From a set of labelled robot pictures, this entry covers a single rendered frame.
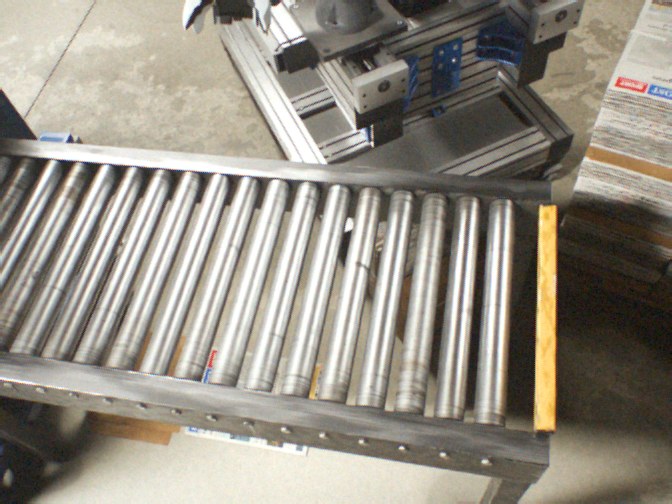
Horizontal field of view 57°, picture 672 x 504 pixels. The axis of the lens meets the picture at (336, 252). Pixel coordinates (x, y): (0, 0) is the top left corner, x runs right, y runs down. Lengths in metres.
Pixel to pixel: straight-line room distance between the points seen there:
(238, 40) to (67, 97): 0.84
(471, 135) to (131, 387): 1.43
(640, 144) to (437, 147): 0.77
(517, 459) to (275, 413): 0.39
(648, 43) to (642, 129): 0.19
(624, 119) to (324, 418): 0.91
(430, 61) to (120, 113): 1.49
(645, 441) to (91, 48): 2.70
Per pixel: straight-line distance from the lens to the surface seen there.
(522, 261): 1.45
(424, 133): 2.17
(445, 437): 1.04
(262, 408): 1.07
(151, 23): 3.23
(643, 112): 1.50
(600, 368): 2.02
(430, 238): 1.19
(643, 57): 1.55
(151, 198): 1.36
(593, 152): 1.61
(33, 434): 1.95
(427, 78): 1.80
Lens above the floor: 1.79
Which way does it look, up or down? 57 degrees down
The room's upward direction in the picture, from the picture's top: 10 degrees counter-clockwise
